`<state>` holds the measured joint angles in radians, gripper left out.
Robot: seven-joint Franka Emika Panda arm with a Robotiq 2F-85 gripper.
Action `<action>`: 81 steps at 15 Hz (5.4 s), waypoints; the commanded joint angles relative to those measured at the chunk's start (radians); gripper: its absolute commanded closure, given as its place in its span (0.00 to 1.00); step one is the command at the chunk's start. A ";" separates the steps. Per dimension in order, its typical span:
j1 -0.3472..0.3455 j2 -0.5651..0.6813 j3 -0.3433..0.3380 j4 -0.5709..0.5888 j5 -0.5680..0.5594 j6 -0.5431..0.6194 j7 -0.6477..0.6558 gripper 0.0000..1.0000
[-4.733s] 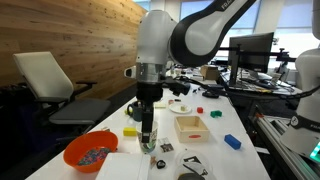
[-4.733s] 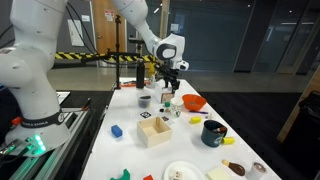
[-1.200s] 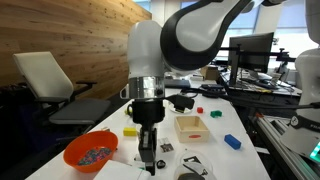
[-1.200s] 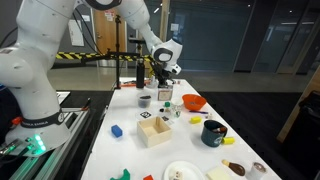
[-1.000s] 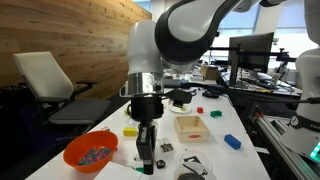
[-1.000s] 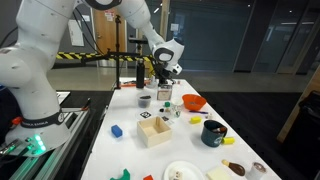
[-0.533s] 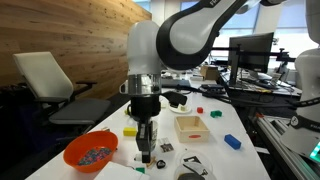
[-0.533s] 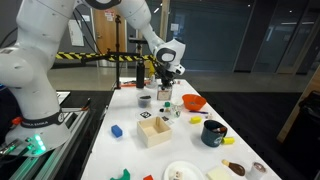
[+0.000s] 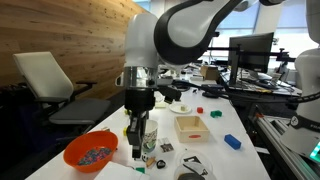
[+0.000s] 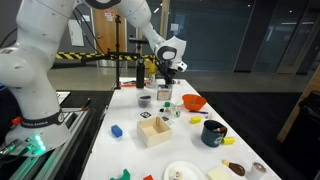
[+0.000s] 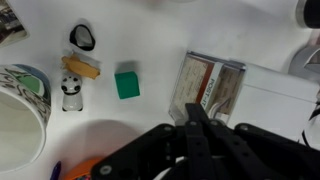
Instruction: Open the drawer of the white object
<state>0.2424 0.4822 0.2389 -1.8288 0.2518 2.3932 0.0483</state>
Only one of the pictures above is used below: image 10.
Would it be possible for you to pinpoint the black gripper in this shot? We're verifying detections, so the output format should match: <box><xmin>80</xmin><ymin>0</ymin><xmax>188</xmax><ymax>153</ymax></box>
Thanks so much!
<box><xmin>159</xmin><ymin>63</ymin><xmax>178</xmax><ymax>87</ymax></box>

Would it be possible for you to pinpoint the white drawer box housing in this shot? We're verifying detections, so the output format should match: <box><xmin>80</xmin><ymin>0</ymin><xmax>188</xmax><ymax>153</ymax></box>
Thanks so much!
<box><xmin>156</xmin><ymin>84</ymin><xmax>174</xmax><ymax>102</ymax></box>

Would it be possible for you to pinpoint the clear drawer with sticky notes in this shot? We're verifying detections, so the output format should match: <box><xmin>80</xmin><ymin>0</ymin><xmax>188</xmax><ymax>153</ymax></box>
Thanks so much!
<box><xmin>157</xmin><ymin>89</ymin><xmax>173</xmax><ymax>102</ymax></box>

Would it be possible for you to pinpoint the open wooden box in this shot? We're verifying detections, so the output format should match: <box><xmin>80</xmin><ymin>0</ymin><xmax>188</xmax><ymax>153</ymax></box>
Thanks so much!
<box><xmin>136</xmin><ymin>115</ymin><xmax>173</xmax><ymax>149</ymax></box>

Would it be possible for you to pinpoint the black water bottle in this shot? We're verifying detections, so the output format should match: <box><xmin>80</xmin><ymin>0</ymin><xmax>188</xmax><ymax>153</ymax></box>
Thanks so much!
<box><xmin>135</xmin><ymin>59</ymin><xmax>146</xmax><ymax>89</ymax></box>

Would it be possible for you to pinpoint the orange plastic bowl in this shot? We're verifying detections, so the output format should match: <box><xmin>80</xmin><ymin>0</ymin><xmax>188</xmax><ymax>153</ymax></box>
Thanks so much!
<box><xmin>181</xmin><ymin>93</ymin><xmax>208</xmax><ymax>112</ymax></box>

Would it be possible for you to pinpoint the clear round lid with tag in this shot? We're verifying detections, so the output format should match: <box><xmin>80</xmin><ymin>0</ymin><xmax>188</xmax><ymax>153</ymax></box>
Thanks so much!
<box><xmin>134</xmin><ymin>109</ymin><xmax>156</xmax><ymax>122</ymax></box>

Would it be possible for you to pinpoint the yellow rectangular block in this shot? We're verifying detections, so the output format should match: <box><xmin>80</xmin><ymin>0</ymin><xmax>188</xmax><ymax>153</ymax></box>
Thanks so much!
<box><xmin>189</xmin><ymin>115</ymin><xmax>203</xmax><ymax>125</ymax></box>

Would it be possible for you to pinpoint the brown red toy piece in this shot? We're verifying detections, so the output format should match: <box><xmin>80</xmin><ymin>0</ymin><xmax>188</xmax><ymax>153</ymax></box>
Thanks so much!
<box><xmin>211</xmin><ymin>125</ymin><xmax>228</xmax><ymax>134</ymax></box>

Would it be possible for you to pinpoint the dark teal mug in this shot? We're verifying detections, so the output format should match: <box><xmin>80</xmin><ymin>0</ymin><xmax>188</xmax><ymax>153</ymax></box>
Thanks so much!
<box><xmin>200</xmin><ymin>119</ymin><xmax>228</xmax><ymax>148</ymax></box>

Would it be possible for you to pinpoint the blue rectangular block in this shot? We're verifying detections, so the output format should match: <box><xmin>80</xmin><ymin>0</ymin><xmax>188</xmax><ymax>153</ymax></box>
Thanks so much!
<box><xmin>110</xmin><ymin>124</ymin><xmax>124</xmax><ymax>139</ymax></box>

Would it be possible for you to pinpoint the wooden door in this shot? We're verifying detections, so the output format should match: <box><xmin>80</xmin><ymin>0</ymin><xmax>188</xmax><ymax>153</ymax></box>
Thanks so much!
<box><xmin>92</xmin><ymin>7</ymin><xmax>128</xmax><ymax>68</ymax></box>

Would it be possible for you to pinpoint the small yellow cylinder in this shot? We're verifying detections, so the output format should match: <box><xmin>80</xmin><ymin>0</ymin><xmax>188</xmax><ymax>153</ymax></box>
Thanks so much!
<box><xmin>221</xmin><ymin>136</ymin><xmax>236</xmax><ymax>146</ymax></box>

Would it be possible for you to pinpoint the white round plate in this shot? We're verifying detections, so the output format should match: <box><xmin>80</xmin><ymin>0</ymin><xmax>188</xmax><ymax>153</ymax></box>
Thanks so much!
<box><xmin>163</xmin><ymin>160</ymin><xmax>206</xmax><ymax>180</ymax></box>

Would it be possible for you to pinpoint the small pale die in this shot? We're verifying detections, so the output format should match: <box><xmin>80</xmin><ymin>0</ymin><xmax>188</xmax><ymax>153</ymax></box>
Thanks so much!
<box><xmin>171</xmin><ymin>170</ymin><xmax>184</xmax><ymax>180</ymax></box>

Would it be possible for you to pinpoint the green arch block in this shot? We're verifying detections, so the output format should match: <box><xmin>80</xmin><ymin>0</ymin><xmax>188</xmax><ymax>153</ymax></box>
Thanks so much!
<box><xmin>109</xmin><ymin>168</ymin><xmax>132</xmax><ymax>180</ymax></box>

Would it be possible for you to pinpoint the pale yellow sticky pad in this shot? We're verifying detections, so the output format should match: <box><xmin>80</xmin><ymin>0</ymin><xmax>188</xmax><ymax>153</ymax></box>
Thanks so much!
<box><xmin>206</xmin><ymin>166</ymin><xmax>233</xmax><ymax>180</ymax></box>

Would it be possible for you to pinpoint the yellow black caution tape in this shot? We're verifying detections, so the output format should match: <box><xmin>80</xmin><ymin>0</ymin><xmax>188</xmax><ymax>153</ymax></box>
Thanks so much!
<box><xmin>54</xmin><ymin>51</ymin><xmax>158</xmax><ymax>63</ymax></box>

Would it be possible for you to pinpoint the white paper sign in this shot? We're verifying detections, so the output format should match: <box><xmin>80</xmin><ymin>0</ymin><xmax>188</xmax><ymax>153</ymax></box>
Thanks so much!
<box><xmin>67</xmin><ymin>19</ymin><xmax>85</xmax><ymax>48</ymax></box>

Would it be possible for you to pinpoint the brown drumstick toy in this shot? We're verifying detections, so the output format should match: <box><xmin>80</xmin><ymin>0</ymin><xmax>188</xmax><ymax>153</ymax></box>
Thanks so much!
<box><xmin>221</xmin><ymin>159</ymin><xmax>246</xmax><ymax>177</ymax></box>

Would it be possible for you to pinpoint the small white cup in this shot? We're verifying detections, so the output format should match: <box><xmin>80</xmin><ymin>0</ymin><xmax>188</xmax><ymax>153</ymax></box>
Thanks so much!
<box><xmin>249</xmin><ymin>162</ymin><xmax>268</xmax><ymax>180</ymax></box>

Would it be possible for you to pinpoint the red handled tool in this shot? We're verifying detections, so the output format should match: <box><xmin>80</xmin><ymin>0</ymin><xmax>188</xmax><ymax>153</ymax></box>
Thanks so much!
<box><xmin>119</xmin><ymin>79</ymin><xmax>152</xmax><ymax>89</ymax></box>

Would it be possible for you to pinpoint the black stereo camera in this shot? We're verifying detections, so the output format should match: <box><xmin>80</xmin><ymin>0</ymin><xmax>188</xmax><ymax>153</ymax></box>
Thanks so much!
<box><xmin>128</xmin><ymin>37</ymin><xmax>150</xmax><ymax>45</ymax></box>

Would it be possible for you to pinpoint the black camera stand pole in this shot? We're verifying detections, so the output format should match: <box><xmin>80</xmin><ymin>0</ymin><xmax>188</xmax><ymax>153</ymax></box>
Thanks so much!
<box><xmin>79</xmin><ymin>14</ymin><xmax>141</xmax><ymax>90</ymax></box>

